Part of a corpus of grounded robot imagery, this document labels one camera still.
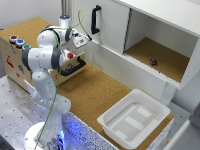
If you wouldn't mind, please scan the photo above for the white sliding door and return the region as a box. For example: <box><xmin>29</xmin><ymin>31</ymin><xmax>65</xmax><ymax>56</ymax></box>
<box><xmin>71</xmin><ymin>0</ymin><xmax>131</xmax><ymax>55</ymax></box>

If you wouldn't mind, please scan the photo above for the green cable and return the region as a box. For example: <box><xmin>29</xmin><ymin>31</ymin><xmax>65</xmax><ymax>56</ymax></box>
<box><xmin>33</xmin><ymin>9</ymin><xmax>93</xmax><ymax>150</ymax></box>

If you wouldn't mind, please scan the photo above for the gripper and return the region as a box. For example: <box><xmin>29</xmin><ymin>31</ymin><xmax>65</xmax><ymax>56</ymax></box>
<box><xmin>71</xmin><ymin>29</ymin><xmax>92</xmax><ymax>50</ymax></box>

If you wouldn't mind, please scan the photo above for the green button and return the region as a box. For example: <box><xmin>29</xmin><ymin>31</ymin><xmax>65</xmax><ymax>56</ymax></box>
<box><xmin>21</xmin><ymin>43</ymin><xmax>33</xmax><ymax>52</ymax></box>

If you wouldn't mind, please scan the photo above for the purple block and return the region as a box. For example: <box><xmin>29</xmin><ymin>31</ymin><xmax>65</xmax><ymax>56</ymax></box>
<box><xmin>149</xmin><ymin>57</ymin><xmax>159</xmax><ymax>67</ymax></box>

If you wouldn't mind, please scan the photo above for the red button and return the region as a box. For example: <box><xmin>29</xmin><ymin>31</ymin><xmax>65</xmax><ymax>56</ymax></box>
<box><xmin>9</xmin><ymin>35</ymin><xmax>19</xmax><ymax>45</ymax></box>

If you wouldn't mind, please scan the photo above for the black drawer handle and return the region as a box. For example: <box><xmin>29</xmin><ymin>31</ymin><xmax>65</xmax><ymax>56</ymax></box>
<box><xmin>59</xmin><ymin>56</ymin><xmax>87</xmax><ymax>77</ymax></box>

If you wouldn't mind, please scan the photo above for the blue button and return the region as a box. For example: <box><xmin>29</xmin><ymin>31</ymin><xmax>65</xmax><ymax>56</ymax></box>
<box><xmin>15</xmin><ymin>38</ymin><xmax>26</xmax><ymax>48</ymax></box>

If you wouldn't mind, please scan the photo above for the white cabinet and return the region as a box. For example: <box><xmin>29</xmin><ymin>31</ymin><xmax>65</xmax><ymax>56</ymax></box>
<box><xmin>71</xmin><ymin>0</ymin><xmax>200</xmax><ymax>108</ymax></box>

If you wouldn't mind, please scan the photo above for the white plastic box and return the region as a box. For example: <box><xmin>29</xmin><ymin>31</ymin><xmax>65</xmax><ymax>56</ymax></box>
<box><xmin>96</xmin><ymin>88</ymin><xmax>172</xmax><ymax>150</ymax></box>

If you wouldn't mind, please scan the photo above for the black door handle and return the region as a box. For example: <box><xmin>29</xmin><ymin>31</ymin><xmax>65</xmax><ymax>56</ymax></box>
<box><xmin>90</xmin><ymin>4</ymin><xmax>102</xmax><ymax>36</ymax></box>

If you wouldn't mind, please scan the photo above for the wooden drawer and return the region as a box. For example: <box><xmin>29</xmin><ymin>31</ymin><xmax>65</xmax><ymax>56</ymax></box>
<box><xmin>53</xmin><ymin>50</ymin><xmax>88</xmax><ymax>80</ymax></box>

